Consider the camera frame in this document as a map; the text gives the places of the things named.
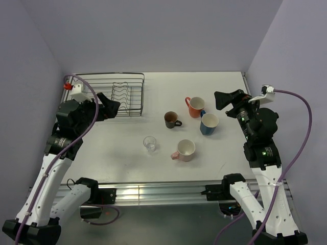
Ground purple cable under table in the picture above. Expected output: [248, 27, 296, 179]
[81, 204, 121, 226]

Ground pink mug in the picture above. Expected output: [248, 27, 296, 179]
[171, 139, 196, 162]

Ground aluminium rail frame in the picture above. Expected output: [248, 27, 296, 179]
[25, 178, 294, 207]

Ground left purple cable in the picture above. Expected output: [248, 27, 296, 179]
[14, 73, 100, 245]

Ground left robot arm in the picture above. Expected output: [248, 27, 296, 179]
[2, 93, 121, 244]

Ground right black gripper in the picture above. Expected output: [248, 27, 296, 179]
[214, 88, 263, 139]

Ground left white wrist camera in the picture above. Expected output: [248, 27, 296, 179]
[63, 82, 92, 103]

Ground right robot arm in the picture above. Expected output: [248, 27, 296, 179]
[214, 85, 308, 244]

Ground dark wire dish rack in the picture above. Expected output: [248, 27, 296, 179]
[66, 72, 146, 117]

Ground orange mug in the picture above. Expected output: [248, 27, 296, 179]
[185, 97, 205, 118]

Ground dark grey mug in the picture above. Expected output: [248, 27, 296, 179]
[164, 111, 182, 129]

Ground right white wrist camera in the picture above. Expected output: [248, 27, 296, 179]
[248, 85, 275, 104]

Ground blue mug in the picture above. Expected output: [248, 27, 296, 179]
[200, 110, 219, 136]

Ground clear glass cup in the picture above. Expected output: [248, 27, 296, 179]
[143, 136, 157, 153]

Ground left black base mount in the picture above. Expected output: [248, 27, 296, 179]
[99, 188, 116, 205]

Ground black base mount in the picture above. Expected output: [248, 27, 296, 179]
[99, 188, 116, 205]
[201, 184, 226, 201]

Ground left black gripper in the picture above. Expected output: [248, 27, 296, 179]
[75, 92, 120, 135]

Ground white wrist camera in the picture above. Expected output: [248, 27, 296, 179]
[63, 82, 92, 103]
[248, 85, 275, 104]

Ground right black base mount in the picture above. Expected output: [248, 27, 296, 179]
[201, 184, 226, 201]

